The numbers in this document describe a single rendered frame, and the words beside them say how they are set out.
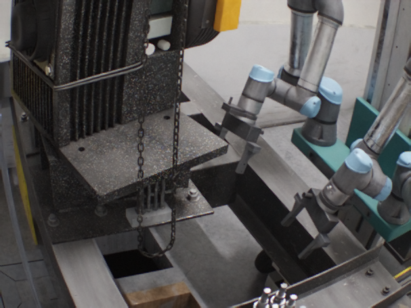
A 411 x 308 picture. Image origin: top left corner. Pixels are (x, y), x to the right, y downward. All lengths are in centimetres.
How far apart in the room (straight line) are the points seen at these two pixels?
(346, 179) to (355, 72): 253
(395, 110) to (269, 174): 62
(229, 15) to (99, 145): 52
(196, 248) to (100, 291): 116
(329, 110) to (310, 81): 23
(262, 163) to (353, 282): 66
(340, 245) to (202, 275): 89
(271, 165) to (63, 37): 96
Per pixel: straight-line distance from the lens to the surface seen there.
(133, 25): 138
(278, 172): 183
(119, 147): 142
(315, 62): 165
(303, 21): 176
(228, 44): 301
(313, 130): 190
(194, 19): 150
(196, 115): 209
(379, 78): 183
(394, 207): 163
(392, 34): 177
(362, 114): 187
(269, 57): 321
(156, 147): 143
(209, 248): 243
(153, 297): 217
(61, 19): 124
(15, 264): 229
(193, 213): 157
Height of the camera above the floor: 169
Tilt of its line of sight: 33 degrees down
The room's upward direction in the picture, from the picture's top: 8 degrees clockwise
